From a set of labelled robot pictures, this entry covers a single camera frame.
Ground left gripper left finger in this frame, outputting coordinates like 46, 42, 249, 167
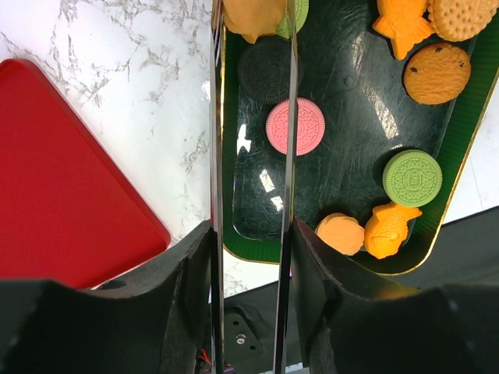
1, 221, 213, 373

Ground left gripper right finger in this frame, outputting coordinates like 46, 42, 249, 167
292, 220, 498, 373

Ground metal tweezers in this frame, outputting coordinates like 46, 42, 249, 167
210, 1, 299, 373

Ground pink sandwich cookie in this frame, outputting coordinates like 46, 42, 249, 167
266, 98, 325, 156

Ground black sandwich cookie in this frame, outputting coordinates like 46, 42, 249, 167
238, 37, 291, 104

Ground orange round biscuit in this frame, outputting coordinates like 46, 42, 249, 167
222, 0, 286, 44

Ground green sandwich cookie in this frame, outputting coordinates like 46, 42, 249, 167
382, 150, 443, 207
276, 0, 309, 39

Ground orange flower cookie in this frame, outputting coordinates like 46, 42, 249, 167
315, 213, 364, 256

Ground orange fish cookie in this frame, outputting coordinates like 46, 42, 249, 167
364, 202, 423, 259
373, 0, 434, 61

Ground red box lid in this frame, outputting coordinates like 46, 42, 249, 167
1, 58, 171, 288

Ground black green cookie tray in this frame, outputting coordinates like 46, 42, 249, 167
222, 1, 498, 276

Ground orange chocolate chip cookie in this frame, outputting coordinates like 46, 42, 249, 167
403, 43, 472, 105

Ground orange dotted biscuit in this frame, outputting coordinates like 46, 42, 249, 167
427, 0, 498, 42

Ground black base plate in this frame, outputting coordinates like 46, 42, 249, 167
218, 204, 499, 374

